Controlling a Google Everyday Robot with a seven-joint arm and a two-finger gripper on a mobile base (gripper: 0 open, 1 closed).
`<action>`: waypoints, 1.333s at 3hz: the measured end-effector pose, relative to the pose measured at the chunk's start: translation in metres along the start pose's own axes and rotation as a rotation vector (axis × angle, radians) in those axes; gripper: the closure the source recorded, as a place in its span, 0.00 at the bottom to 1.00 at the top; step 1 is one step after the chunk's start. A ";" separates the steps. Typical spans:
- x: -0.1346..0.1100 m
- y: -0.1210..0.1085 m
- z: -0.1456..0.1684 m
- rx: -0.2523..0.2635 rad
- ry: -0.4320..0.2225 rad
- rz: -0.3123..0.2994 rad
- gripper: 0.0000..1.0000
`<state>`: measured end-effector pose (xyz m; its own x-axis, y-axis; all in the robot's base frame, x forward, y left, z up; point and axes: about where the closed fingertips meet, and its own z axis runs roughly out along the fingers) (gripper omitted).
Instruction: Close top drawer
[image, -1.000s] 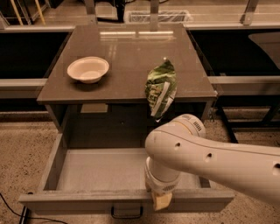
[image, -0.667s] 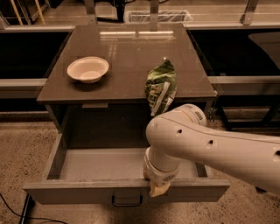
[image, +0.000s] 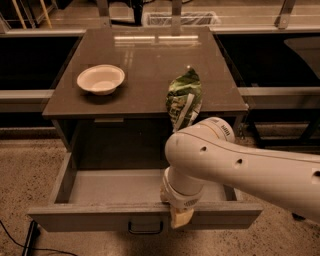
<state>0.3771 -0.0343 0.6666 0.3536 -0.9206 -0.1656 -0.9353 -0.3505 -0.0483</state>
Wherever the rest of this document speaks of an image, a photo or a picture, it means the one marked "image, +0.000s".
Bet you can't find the grey top drawer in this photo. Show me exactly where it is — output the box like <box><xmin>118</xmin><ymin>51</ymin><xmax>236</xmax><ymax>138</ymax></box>
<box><xmin>28</xmin><ymin>153</ymin><xmax>262</xmax><ymax>235</ymax></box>

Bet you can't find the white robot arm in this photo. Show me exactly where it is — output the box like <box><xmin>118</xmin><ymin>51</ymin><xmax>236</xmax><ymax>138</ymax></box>
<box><xmin>161</xmin><ymin>117</ymin><xmax>320</xmax><ymax>228</ymax></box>

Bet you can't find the grey drawer cabinet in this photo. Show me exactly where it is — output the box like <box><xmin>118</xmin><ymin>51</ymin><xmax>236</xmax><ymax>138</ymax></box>
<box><xmin>43</xmin><ymin>28</ymin><xmax>247</xmax><ymax>170</ymax></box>

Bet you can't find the green chip bag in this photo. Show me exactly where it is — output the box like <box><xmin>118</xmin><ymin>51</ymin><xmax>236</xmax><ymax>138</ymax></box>
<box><xmin>166</xmin><ymin>66</ymin><xmax>202</xmax><ymax>132</ymax></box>

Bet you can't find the black table leg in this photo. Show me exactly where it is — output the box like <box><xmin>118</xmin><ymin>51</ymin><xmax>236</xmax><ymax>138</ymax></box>
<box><xmin>248</xmin><ymin>121</ymin><xmax>266</xmax><ymax>148</ymax></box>

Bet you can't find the black caster leg right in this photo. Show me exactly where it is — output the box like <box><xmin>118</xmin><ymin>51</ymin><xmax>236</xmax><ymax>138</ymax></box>
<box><xmin>292</xmin><ymin>213</ymin><xmax>305</xmax><ymax>221</ymax></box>

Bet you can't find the black stand foot left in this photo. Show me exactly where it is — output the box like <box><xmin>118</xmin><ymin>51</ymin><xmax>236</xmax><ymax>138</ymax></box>
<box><xmin>22</xmin><ymin>220</ymin><xmax>40</xmax><ymax>256</ymax></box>

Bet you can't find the white paper bowl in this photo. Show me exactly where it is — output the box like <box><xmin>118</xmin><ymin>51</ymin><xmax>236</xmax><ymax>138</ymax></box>
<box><xmin>77</xmin><ymin>65</ymin><xmax>125</xmax><ymax>95</ymax></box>

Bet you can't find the black floor cable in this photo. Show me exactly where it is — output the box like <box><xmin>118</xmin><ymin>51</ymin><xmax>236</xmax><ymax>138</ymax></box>
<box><xmin>0</xmin><ymin>219</ymin><xmax>79</xmax><ymax>256</ymax></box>

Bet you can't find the white wire basket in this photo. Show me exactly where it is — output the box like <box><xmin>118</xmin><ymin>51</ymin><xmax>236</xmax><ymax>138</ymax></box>
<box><xmin>142</xmin><ymin>11</ymin><xmax>221</xmax><ymax>27</ymax></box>

